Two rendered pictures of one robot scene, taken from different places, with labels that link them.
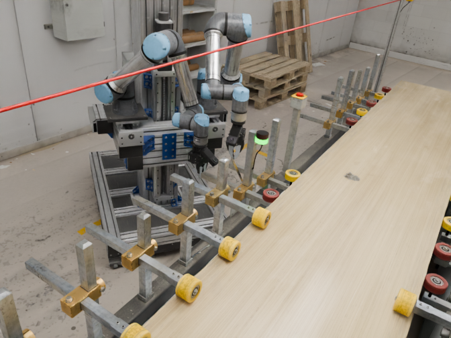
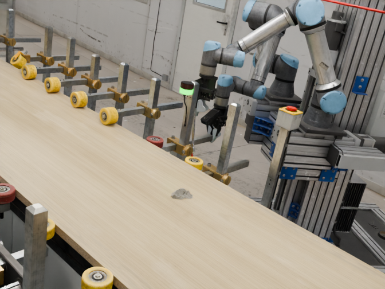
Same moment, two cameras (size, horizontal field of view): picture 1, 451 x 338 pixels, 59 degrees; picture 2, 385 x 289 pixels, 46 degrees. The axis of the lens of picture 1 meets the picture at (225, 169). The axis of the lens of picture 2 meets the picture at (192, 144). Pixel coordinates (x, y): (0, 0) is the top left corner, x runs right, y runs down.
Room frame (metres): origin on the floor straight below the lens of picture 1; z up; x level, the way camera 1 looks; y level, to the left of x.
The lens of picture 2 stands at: (2.09, -2.13, 1.69)
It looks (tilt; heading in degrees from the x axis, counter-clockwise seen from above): 22 degrees down; 98
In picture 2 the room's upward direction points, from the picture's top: 11 degrees clockwise
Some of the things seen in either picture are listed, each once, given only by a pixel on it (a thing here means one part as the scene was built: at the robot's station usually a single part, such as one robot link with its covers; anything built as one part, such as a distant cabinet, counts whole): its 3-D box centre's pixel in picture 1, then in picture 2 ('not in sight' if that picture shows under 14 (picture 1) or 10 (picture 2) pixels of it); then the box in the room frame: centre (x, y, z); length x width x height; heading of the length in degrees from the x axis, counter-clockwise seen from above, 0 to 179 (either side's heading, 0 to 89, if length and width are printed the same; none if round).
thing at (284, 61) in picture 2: (123, 83); (286, 66); (2.15, 0.62, 1.21); 0.13 x 0.12 x 0.14; 162
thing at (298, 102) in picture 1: (298, 102); (289, 119); (2.19, -0.38, 1.18); 0.07 x 0.07 x 0.08; 59
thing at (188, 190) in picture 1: (186, 228); (119, 105); (1.32, 0.14, 0.89); 0.03 x 0.03 x 0.48; 59
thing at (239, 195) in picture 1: (244, 190); (179, 146); (1.73, -0.11, 0.85); 0.13 x 0.06 x 0.05; 149
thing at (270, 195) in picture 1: (270, 201); (153, 149); (1.63, -0.23, 0.85); 0.08 x 0.08 x 0.11
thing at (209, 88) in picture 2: (237, 130); (205, 86); (1.79, -0.04, 1.15); 0.09 x 0.08 x 0.12; 169
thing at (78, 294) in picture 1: (84, 295); (67, 69); (0.87, 0.41, 0.95); 0.13 x 0.06 x 0.05; 149
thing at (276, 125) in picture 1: (270, 157); (225, 153); (1.96, -0.25, 0.92); 0.03 x 0.03 x 0.48; 59
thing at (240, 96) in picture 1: (240, 99); (211, 53); (1.79, -0.04, 1.31); 0.09 x 0.08 x 0.11; 7
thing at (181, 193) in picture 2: (352, 176); (181, 192); (1.87, -0.68, 0.91); 0.09 x 0.07 x 0.02; 44
